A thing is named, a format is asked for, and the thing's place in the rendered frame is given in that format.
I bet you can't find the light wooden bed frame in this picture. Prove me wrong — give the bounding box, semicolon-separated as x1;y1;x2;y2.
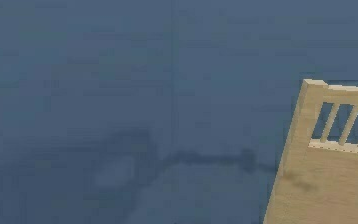
262;78;358;224

